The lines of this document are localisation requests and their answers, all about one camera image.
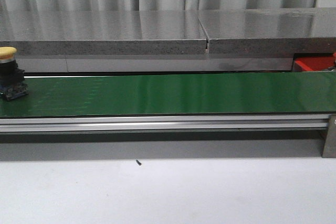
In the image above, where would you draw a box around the yellow mushroom button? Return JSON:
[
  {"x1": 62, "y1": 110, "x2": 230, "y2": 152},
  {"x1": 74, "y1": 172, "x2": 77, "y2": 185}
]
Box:
[{"x1": 1, "y1": 47, "x2": 28, "y2": 101}]

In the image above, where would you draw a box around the green conveyor belt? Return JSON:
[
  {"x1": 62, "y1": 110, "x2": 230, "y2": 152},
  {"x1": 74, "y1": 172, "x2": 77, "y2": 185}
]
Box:
[{"x1": 1, "y1": 72, "x2": 335, "y2": 118}]

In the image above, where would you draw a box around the grey stone slab right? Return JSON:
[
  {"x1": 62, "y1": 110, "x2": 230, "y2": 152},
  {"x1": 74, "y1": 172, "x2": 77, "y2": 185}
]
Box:
[{"x1": 198, "y1": 8, "x2": 335, "y2": 54}]

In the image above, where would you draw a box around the grey stone slab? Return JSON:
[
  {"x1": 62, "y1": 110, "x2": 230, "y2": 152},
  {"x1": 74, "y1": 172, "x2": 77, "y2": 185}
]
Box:
[
  {"x1": 1, "y1": 10, "x2": 207, "y2": 56},
  {"x1": 198, "y1": 8, "x2": 335, "y2": 54}
]

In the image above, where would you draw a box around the red plastic tray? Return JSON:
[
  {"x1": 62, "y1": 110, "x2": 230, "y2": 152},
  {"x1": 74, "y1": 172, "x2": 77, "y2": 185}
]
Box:
[{"x1": 292, "y1": 56, "x2": 334, "y2": 72}]

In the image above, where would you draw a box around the grey stone slab left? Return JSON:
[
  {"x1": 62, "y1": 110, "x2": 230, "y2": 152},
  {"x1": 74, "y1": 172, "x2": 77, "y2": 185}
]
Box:
[{"x1": 1, "y1": 10, "x2": 207, "y2": 56}]

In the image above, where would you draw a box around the aluminium conveyor frame rail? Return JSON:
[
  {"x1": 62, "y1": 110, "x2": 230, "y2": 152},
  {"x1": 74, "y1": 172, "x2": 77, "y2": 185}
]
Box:
[{"x1": 1, "y1": 113, "x2": 331, "y2": 133}]

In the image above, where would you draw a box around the steel conveyor support bracket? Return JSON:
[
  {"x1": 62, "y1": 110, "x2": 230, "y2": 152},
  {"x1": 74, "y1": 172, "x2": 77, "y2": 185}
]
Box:
[{"x1": 322, "y1": 114, "x2": 336, "y2": 158}]

